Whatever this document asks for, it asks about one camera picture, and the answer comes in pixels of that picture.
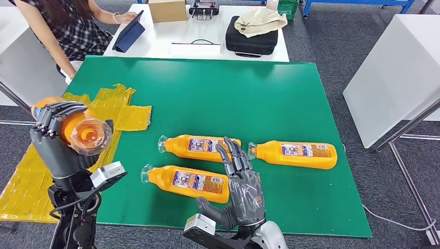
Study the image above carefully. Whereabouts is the grey metal desk leg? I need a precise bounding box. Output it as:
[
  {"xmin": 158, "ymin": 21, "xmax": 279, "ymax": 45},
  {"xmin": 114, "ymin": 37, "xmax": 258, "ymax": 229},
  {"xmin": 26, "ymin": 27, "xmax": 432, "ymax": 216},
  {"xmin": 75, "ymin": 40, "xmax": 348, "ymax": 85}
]
[{"xmin": 0, "ymin": 81, "xmax": 46, "ymax": 125}]

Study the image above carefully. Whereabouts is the black controller device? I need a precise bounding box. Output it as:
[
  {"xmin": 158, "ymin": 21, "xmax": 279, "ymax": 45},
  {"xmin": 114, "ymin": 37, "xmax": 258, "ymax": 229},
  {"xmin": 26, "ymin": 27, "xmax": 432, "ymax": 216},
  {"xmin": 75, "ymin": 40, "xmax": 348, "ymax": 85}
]
[{"xmin": 188, "ymin": 0, "xmax": 220, "ymax": 21}]

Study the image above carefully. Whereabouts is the black carrying case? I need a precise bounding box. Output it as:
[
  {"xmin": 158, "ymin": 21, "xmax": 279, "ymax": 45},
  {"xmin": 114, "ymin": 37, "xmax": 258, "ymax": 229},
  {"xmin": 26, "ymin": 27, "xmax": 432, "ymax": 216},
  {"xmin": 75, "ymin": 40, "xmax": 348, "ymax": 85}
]
[{"xmin": 225, "ymin": 16, "xmax": 279, "ymax": 58}]

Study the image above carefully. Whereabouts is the thin black cable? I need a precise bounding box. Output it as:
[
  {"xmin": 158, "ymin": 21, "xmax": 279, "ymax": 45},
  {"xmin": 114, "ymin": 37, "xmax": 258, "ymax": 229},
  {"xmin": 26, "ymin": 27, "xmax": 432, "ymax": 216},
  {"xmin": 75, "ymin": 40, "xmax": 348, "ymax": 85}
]
[{"xmin": 171, "ymin": 38, "xmax": 221, "ymax": 46}]

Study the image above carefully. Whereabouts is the white floor cable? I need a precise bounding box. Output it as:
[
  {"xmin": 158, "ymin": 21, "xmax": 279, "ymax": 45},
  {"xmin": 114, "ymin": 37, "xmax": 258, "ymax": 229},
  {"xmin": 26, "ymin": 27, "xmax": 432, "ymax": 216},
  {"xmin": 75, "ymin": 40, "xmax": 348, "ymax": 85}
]
[{"xmin": 361, "ymin": 204, "xmax": 438, "ymax": 231}]

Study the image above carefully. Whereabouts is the person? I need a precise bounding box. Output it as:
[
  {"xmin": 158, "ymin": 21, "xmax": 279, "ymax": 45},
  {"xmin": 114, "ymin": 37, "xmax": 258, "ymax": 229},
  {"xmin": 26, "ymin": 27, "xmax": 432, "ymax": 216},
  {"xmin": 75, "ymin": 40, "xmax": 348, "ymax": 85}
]
[{"xmin": 8, "ymin": 0, "xmax": 138, "ymax": 81}]

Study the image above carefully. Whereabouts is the blue metal rack frame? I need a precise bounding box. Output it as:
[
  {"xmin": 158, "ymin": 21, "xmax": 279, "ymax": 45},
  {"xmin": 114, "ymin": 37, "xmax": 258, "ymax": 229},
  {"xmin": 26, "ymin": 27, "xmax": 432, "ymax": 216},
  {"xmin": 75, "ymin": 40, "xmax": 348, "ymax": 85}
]
[{"xmin": 302, "ymin": 0, "xmax": 416, "ymax": 20}]

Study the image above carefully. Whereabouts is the white side table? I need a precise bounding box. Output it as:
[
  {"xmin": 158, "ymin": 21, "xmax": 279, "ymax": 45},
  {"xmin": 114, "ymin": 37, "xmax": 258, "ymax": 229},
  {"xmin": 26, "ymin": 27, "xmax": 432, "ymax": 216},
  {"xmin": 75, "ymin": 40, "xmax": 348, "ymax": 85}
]
[{"xmin": 343, "ymin": 14, "xmax": 440, "ymax": 149}]

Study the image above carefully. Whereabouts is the white seat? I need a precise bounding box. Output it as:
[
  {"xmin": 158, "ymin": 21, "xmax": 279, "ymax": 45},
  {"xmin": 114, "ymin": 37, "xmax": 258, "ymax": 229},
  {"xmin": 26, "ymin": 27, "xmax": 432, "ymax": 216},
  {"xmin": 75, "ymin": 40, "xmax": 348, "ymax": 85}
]
[{"xmin": 60, "ymin": 61, "xmax": 83, "ymax": 85}]

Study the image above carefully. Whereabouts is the tablet in blue case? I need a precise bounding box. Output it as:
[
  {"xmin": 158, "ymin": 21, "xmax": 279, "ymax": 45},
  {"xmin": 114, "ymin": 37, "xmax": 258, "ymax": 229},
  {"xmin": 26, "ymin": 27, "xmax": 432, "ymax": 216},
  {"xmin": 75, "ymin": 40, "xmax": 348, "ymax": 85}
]
[{"xmin": 112, "ymin": 10, "xmax": 146, "ymax": 53}]

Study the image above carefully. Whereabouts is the yellow taped cardboard sheet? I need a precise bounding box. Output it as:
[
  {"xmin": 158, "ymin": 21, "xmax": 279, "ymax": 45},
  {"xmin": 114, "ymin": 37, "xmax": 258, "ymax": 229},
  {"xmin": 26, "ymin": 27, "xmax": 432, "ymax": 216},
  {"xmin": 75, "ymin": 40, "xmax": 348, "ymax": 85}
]
[{"xmin": 0, "ymin": 83, "xmax": 152, "ymax": 224}]

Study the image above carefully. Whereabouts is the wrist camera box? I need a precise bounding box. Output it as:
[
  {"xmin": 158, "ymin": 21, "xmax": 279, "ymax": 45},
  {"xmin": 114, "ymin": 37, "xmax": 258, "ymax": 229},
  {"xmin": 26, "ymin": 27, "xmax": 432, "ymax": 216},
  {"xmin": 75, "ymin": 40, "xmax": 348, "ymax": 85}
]
[
  {"xmin": 90, "ymin": 160, "xmax": 128, "ymax": 190},
  {"xmin": 182, "ymin": 213, "xmax": 228, "ymax": 249}
]

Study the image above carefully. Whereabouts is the beige cloth bag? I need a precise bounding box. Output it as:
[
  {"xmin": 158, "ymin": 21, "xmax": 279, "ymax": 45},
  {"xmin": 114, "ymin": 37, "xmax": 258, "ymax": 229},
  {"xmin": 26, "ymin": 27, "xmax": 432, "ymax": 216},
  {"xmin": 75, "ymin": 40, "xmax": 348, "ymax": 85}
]
[{"xmin": 234, "ymin": 8, "xmax": 288, "ymax": 38}]

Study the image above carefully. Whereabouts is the white desk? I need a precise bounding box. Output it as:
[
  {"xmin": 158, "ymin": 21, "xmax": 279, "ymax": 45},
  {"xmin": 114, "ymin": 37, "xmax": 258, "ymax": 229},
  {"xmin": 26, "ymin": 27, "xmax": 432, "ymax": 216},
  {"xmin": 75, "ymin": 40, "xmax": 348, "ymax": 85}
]
[{"xmin": 0, "ymin": 7, "xmax": 67, "ymax": 118}]

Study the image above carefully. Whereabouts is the grey metal table frame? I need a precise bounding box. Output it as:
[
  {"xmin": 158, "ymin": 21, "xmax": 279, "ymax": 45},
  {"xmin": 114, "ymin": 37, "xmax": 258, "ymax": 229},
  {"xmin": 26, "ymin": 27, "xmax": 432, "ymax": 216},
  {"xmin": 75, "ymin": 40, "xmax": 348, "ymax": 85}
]
[{"xmin": 373, "ymin": 98, "xmax": 440, "ymax": 246}]

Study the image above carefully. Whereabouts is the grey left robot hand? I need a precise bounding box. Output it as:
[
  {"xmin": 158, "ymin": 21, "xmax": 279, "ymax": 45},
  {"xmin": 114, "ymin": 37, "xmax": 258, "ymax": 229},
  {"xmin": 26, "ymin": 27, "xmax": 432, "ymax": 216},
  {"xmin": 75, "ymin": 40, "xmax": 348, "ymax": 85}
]
[{"xmin": 30, "ymin": 100, "xmax": 101, "ymax": 179}]

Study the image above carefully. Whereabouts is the green table board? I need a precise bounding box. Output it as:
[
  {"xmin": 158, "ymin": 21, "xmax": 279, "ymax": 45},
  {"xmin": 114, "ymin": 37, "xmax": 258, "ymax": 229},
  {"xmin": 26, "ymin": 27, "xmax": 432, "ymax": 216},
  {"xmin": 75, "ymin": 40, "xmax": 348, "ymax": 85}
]
[{"xmin": 64, "ymin": 54, "xmax": 373, "ymax": 240}]

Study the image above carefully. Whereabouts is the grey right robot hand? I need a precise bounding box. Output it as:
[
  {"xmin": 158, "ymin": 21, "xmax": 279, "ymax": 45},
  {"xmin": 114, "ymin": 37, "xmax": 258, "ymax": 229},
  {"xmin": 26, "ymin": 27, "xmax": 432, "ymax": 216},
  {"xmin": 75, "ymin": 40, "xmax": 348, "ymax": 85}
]
[{"xmin": 195, "ymin": 136, "xmax": 266, "ymax": 231}]

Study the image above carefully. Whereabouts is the person's left hand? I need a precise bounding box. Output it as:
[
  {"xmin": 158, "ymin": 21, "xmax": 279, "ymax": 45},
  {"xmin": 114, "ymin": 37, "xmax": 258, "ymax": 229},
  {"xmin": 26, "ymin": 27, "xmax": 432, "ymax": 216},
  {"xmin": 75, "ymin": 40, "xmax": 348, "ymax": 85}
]
[{"xmin": 115, "ymin": 12, "xmax": 138, "ymax": 25}]

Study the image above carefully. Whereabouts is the orange detergent bottle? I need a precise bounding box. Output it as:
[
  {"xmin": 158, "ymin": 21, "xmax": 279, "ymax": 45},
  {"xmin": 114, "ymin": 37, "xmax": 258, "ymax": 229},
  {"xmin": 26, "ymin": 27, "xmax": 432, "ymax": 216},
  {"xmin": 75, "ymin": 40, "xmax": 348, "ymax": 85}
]
[
  {"xmin": 140, "ymin": 163, "xmax": 230, "ymax": 204},
  {"xmin": 30, "ymin": 96, "xmax": 114, "ymax": 157},
  {"xmin": 247, "ymin": 140, "xmax": 338, "ymax": 171},
  {"xmin": 157, "ymin": 134, "xmax": 242, "ymax": 163}
]

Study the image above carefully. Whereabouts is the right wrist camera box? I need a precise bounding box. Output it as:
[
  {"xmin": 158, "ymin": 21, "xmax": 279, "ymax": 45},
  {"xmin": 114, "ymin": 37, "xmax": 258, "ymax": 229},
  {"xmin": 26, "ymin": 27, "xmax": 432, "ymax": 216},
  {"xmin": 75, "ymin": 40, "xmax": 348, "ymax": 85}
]
[{"xmin": 182, "ymin": 213, "xmax": 228, "ymax": 249}]

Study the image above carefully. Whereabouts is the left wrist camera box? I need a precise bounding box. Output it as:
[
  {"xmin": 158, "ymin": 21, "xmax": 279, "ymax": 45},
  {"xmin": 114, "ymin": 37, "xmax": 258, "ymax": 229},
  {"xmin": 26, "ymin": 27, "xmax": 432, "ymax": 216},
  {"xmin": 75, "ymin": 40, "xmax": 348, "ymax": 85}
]
[{"xmin": 90, "ymin": 160, "xmax": 128, "ymax": 190}]

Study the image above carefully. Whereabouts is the brown cardboard box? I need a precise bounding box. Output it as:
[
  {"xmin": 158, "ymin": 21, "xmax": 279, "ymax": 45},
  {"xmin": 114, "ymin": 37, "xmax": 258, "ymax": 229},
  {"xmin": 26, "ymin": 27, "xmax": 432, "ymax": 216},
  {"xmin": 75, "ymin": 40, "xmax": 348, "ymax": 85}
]
[{"xmin": 148, "ymin": 0, "xmax": 188, "ymax": 24}]

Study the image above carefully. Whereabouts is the green plastic crate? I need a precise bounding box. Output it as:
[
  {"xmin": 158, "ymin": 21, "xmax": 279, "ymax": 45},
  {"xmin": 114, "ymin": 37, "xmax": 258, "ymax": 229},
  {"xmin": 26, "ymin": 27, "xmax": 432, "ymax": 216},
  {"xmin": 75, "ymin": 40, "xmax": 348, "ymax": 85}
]
[{"xmin": 277, "ymin": 0, "xmax": 299, "ymax": 20}]

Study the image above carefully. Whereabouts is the white flat box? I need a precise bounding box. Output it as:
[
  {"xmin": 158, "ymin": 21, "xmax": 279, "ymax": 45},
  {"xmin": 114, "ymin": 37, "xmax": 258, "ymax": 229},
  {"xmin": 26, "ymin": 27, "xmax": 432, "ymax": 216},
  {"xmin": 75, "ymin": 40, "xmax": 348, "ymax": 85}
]
[{"xmin": 168, "ymin": 42, "xmax": 223, "ymax": 58}]

